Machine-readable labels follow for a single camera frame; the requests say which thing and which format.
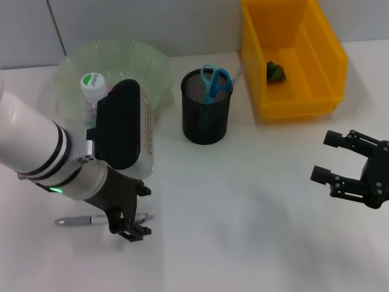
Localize blue handled scissors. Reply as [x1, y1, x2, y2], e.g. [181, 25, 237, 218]
[199, 63, 233, 130]

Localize clear water bottle green label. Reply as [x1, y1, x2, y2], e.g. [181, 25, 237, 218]
[79, 72, 108, 129]

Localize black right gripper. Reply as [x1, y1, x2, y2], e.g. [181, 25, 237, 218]
[310, 129, 389, 209]

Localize grey white pen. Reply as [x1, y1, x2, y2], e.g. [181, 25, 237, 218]
[53, 212, 156, 227]

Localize clear plastic ruler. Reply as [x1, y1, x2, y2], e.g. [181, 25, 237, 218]
[230, 60, 247, 85]

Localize translucent green fruit bowl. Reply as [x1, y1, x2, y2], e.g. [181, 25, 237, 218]
[50, 38, 174, 122]

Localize yellow plastic bin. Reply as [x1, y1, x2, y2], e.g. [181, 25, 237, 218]
[239, 0, 349, 124]

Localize black mesh pen cup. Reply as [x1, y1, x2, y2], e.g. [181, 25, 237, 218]
[181, 68, 234, 145]

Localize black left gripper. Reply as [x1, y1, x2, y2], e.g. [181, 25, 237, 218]
[82, 168, 153, 243]

